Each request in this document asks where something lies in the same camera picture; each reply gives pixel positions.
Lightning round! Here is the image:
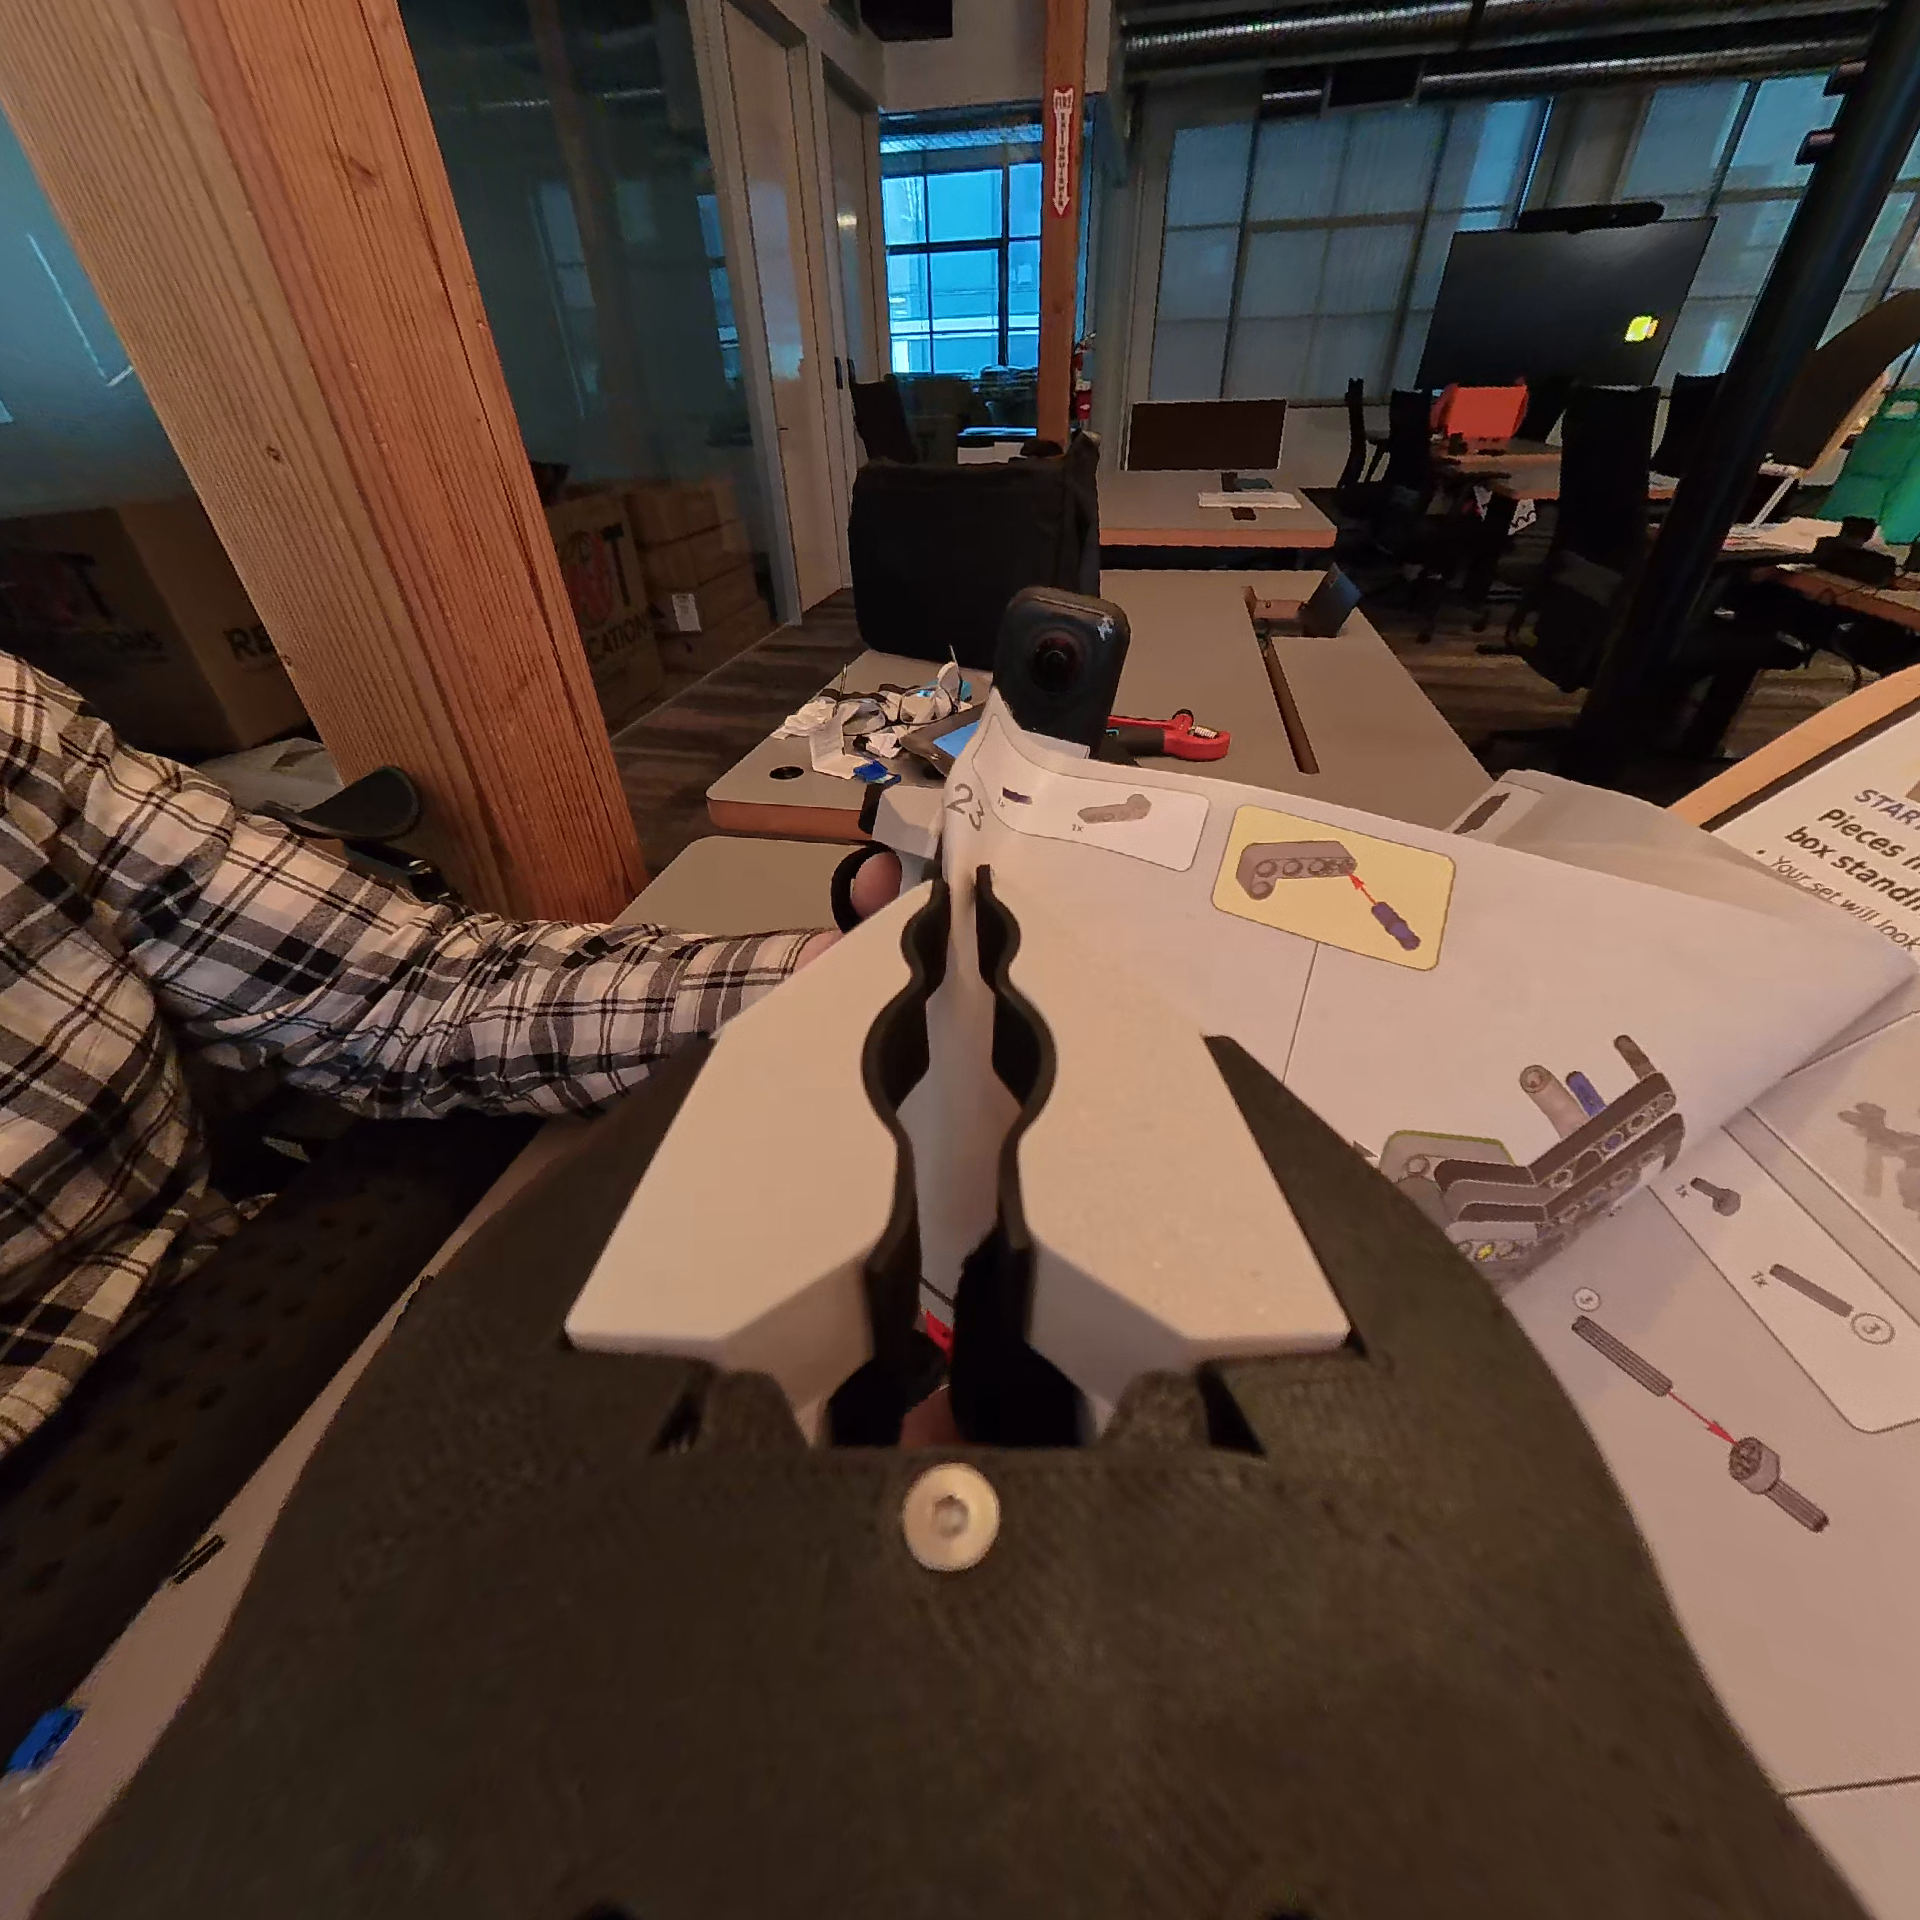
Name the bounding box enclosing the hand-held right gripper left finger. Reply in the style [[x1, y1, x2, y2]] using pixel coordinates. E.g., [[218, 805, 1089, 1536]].
[[566, 877, 950, 1450]]

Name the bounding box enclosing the instruction booklet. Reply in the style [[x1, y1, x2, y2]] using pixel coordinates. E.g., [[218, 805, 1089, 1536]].
[[931, 698, 1920, 1801]]

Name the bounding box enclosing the wooden background table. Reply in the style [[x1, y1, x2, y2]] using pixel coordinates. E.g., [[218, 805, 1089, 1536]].
[[705, 567, 1496, 841]]

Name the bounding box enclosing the large dark display screen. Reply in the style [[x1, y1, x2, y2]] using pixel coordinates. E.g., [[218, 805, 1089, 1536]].
[[1417, 215, 1720, 400]]

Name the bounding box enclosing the black dimpled mat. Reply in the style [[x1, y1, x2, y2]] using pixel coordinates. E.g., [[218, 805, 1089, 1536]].
[[0, 1101, 548, 1690]]

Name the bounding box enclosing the brown cardboard box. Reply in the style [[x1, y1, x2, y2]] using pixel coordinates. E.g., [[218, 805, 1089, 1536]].
[[545, 477, 745, 723], [0, 504, 308, 753]]

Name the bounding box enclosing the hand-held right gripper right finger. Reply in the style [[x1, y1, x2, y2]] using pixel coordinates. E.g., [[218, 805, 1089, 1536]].
[[960, 871, 1353, 1450]]

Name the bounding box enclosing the thick wooden pillar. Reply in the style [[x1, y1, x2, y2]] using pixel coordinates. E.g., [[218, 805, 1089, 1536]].
[[0, 0, 648, 921]]

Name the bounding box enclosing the black fabric bag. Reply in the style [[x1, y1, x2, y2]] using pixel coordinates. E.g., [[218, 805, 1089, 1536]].
[[848, 433, 1105, 671]]

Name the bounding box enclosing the computer monitor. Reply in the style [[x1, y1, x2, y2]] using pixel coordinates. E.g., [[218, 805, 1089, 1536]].
[[1125, 399, 1289, 474]]

